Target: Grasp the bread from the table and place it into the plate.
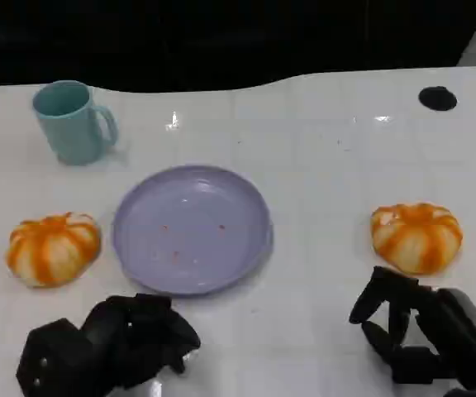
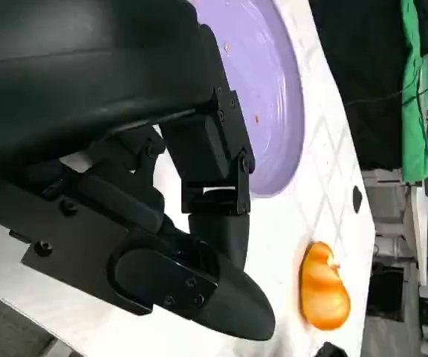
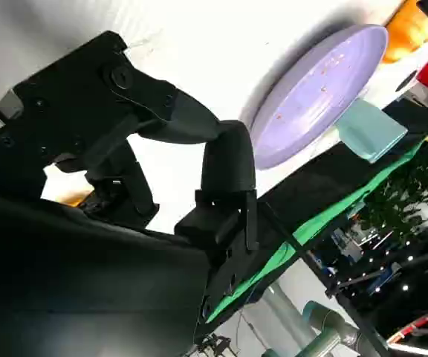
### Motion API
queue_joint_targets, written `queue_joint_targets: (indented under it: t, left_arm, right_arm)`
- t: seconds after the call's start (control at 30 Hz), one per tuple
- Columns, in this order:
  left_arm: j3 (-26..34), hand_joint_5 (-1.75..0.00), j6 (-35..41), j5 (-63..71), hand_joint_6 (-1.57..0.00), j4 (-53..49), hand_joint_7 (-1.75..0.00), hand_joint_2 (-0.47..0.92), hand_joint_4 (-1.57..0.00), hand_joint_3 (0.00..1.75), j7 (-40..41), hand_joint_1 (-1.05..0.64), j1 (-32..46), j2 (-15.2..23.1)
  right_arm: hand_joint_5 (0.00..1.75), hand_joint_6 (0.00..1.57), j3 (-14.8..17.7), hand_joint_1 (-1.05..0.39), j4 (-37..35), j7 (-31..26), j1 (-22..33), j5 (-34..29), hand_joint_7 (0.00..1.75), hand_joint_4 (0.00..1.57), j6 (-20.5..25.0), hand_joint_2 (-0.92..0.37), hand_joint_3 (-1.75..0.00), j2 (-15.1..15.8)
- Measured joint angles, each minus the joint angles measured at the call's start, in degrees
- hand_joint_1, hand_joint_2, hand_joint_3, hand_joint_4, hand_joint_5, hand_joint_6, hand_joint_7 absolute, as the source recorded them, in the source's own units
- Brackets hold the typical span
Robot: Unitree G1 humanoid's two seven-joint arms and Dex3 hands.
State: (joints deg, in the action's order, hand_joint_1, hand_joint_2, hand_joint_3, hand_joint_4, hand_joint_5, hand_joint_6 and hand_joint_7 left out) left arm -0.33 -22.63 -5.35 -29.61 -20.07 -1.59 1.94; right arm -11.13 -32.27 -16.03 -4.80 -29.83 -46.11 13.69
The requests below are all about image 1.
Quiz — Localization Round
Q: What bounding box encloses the black round table grommet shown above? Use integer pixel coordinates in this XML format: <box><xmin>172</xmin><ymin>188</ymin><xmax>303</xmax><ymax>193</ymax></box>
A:
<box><xmin>417</xmin><ymin>85</ymin><xmax>459</xmax><ymax>112</ymax></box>

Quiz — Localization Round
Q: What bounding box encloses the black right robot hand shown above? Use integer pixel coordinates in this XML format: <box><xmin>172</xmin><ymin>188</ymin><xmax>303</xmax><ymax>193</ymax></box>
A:
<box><xmin>348</xmin><ymin>265</ymin><xmax>476</xmax><ymax>392</ymax></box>

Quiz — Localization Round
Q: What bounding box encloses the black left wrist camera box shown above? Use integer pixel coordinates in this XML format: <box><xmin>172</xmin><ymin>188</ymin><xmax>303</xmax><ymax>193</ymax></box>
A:
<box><xmin>15</xmin><ymin>318</ymin><xmax>85</xmax><ymax>397</ymax></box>

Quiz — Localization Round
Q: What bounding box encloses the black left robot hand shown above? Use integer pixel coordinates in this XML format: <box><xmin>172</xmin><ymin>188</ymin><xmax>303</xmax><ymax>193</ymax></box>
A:
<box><xmin>79</xmin><ymin>292</ymin><xmax>202</xmax><ymax>397</ymax></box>

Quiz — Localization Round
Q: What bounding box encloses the pale green mug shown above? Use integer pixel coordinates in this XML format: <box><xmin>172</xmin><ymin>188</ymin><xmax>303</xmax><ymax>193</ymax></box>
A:
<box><xmin>31</xmin><ymin>79</ymin><xmax>119</xmax><ymax>166</ymax></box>

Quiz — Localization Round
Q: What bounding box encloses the lilac plate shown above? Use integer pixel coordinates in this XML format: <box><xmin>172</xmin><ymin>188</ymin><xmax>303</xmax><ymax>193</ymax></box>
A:
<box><xmin>112</xmin><ymin>165</ymin><xmax>274</xmax><ymax>297</ymax></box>

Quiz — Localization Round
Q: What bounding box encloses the orange and white bread roll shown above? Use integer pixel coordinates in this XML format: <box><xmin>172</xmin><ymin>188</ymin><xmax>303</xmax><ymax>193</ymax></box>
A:
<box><xmin>6</xmin><ymin>211</ymin><xmax>102</xmax><ymax>289</ymax></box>
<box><xmin>369</xmin><ymin>202</ymin><xmax>464</xmax><ymax>275</ymax></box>

